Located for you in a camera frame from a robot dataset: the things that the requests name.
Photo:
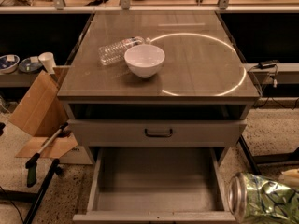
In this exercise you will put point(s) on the black stand leg right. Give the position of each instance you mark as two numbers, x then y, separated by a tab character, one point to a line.
256	161

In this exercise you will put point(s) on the clear plastic water bottle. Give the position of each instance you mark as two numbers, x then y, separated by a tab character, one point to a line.
114	53

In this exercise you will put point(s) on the white paper cup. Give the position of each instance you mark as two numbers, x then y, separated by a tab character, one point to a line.
47	59

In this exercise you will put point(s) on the closed top drawer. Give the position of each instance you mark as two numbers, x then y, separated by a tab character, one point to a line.
130	133

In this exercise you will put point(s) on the grey drawer cabinet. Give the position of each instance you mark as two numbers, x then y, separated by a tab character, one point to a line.
202	77

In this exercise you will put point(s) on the blue plate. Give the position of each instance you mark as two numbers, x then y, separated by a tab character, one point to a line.
30	65

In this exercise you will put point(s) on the black power adapter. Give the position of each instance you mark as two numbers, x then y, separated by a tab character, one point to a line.
268	64

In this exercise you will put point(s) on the blue patterned bowl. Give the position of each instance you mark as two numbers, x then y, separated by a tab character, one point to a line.
9	63

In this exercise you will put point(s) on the white bowl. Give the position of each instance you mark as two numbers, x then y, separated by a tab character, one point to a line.
144	60

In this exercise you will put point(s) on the brown cardboard box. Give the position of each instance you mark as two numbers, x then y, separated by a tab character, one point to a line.
39	113

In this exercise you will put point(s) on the black stand leg left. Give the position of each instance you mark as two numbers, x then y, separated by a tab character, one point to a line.
35	199

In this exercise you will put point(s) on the reacher grabber tool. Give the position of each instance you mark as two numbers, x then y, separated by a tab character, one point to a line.
31	164

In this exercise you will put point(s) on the black stand leg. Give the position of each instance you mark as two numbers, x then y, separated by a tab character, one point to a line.
35	199
256	161

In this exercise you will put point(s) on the black drawer handle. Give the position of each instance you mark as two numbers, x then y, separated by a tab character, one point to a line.
158	134

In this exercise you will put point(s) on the green crushed can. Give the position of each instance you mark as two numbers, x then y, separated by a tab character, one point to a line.
256	199

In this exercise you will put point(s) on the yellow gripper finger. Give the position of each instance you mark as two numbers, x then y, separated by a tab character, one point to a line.
290	178

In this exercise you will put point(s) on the open middle drawer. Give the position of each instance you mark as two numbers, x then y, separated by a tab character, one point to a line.
156	185

